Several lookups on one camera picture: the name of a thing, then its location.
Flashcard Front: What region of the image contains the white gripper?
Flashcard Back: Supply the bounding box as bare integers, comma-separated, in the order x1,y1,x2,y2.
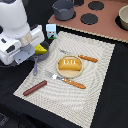
0,25,44,65

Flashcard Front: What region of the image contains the yellow toy cheese wedge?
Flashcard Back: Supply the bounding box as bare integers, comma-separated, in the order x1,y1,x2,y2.
35,45,47,54

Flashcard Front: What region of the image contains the light blue milk carton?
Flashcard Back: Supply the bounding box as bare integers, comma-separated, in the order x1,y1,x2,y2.
46,24,57,39

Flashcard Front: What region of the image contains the brown toy sausage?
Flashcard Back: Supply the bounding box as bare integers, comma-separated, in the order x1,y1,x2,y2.
23,80,47,96

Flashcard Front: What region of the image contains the orange toy bread loaf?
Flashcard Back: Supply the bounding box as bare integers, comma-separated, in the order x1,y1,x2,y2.
58,59,81,71

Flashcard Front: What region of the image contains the dark blue frying pan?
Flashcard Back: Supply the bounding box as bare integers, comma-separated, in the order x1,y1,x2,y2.
33,41,49,76

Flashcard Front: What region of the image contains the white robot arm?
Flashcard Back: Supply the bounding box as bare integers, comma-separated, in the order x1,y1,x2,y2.
0,0,44,65

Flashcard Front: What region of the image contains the round wooden plate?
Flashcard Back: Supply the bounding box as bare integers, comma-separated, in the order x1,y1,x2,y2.
56,55,84,78

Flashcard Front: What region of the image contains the beige woven placemat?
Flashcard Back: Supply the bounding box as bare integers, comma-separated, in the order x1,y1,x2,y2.
14,31,114,128

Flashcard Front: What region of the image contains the dark grey cooking pot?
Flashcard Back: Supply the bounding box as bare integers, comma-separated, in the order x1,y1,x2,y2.
52,0,74,20

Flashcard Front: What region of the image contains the beige bowl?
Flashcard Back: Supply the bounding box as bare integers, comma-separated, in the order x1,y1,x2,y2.
119,5,128,30

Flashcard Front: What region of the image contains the toy fork orange handle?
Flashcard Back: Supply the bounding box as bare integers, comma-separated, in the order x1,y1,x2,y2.
45,70,86,89

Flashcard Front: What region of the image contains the toy knife orange handle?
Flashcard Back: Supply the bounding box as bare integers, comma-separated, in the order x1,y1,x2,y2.
58,48,98,63

